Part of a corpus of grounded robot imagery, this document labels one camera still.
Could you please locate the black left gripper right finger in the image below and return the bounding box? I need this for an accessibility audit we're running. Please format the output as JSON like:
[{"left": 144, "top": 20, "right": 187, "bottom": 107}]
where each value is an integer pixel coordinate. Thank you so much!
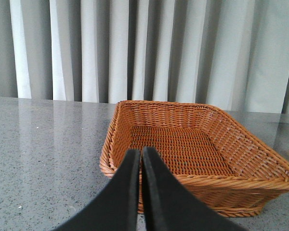
[{"left": 142, "top": 147, "right": 245, "bottom": 231}]

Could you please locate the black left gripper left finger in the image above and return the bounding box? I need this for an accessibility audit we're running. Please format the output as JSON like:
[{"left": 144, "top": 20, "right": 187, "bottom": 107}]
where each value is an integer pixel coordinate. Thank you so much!
[{"left": 56, "top": 149, "right": 140, "bottom": 231}]

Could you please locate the brown wicker basket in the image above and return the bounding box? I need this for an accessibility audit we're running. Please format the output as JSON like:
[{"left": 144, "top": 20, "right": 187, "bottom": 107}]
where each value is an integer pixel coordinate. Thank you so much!
[{"left": 100, "top": 101, "right": 289, "bottom": 217}]

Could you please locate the white pleated curtain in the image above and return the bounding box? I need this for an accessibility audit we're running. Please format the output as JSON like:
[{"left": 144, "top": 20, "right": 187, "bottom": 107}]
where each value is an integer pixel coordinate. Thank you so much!
[{"left": 0, "top": 0, "right": 289, "bottom": 114}]

